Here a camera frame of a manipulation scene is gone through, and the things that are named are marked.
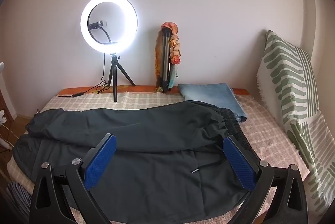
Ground black phone holder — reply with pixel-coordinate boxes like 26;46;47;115
89;19;119;44

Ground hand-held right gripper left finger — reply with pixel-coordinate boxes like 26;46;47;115
29;133;117;224

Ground folded blue jeans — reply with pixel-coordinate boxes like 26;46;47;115
178;83;248;123

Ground pink checked blanket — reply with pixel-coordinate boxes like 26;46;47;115
6;91;311;224

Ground white cable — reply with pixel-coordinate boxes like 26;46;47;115
0;123;14;149

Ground blue striped cloth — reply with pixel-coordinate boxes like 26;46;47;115
5;181;32;219

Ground white ring light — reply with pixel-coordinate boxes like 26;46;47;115
80;0;138;54

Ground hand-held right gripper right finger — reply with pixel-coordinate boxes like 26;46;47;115
222;135;307;224

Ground black ring light cable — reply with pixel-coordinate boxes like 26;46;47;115
71;53;112;98

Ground green and white patterned pillow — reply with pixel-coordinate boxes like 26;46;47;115
256;30;335;216

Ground folded tripod with floral scarf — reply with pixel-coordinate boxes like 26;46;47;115
154;21;182;92

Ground dark green pants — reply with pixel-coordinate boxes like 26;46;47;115
12;101;258;224

